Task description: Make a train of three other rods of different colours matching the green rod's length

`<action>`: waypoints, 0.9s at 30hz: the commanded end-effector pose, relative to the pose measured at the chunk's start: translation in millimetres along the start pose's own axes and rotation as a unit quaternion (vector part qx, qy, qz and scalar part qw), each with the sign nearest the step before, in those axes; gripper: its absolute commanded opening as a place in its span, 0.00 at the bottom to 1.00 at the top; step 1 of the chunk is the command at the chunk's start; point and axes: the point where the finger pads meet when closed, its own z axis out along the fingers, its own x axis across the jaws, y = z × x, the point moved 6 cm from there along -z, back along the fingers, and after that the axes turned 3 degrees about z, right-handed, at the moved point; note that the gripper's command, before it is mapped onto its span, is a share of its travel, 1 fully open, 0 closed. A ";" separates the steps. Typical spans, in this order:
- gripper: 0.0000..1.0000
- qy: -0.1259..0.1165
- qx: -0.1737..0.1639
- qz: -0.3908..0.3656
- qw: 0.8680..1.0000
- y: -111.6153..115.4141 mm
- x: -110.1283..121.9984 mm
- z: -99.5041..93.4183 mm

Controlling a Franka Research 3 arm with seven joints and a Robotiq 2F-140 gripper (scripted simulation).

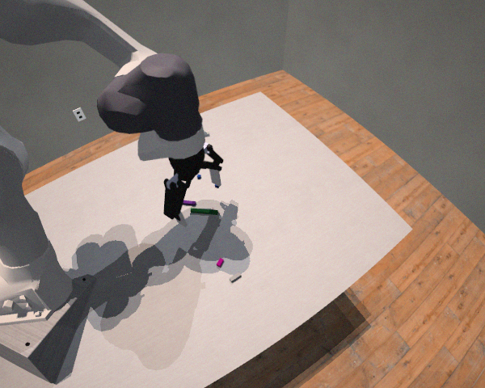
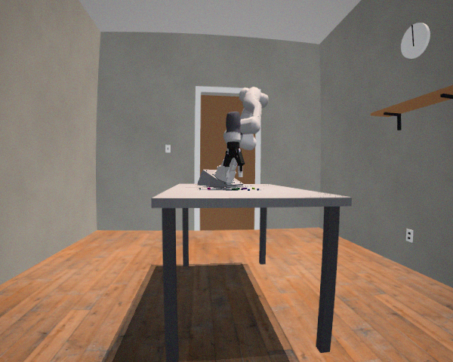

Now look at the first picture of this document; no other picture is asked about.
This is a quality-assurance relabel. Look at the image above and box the green rod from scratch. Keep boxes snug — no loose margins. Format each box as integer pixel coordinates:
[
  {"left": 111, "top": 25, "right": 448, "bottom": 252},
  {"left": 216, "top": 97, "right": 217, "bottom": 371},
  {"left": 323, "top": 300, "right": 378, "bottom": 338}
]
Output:
[{"left": 190, "top": 208, "right": 218, "bottom": 215}]

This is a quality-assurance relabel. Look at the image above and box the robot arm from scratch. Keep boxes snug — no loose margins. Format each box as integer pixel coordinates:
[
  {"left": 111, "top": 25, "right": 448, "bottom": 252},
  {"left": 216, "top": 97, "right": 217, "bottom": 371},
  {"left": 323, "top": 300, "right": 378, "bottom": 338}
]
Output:
[{"left": 0, "top": 0, "right": 210, "bottom": 326}]

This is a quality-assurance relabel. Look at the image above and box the grey rod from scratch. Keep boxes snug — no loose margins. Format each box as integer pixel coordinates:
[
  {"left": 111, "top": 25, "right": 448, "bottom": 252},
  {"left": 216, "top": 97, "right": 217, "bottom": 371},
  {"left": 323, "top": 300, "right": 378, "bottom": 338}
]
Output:
[{"left": 229, "top": 272, "right": 242, "bottom": 283}]

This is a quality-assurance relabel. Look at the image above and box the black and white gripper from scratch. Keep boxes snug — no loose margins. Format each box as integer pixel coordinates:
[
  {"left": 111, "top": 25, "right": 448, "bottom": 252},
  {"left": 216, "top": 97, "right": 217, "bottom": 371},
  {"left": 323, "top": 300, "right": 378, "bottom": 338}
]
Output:
[{"left": 163, "top": 142, "right": 224, "bottom": 227}]

